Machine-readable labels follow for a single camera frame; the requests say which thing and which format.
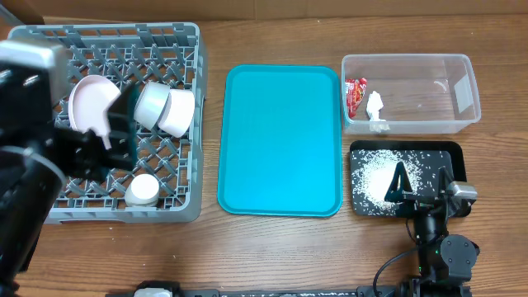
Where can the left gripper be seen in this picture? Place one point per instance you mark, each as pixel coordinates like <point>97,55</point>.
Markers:
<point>92,155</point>

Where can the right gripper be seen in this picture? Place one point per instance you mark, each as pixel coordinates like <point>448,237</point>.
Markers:
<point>412,205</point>

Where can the grey metal bowl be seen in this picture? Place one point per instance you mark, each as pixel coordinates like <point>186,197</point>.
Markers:
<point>151,104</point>

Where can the large white plate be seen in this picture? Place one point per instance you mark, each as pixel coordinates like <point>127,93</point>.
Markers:
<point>88,103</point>

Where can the rice grains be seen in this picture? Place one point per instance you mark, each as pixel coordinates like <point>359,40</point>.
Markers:
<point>373,170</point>

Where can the pink-white bowl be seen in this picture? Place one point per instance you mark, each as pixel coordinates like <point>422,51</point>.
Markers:
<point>178,113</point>

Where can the white paper cup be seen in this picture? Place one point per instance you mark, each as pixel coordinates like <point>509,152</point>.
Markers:
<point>143,191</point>

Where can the white tissue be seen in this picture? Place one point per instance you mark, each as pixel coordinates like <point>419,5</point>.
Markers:
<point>373,108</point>

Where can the red snack wrapper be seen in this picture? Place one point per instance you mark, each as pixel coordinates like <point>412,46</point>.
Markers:
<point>355,91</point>

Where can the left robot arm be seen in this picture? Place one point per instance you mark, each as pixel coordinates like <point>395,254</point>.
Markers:
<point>38,158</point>

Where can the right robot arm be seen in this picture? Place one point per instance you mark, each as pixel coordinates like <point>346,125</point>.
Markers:
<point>445,260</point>

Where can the black waste tray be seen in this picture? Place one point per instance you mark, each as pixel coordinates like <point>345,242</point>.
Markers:
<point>451,150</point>

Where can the grey plastic dish rack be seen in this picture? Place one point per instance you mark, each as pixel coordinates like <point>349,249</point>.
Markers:
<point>172,53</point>

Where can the clear plastic bin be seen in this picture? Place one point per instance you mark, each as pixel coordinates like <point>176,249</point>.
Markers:
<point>421,93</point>

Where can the teal serving tray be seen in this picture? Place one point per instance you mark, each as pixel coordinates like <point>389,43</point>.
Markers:
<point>281,142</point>

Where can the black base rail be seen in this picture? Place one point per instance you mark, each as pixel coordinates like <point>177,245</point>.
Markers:
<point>170,288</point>

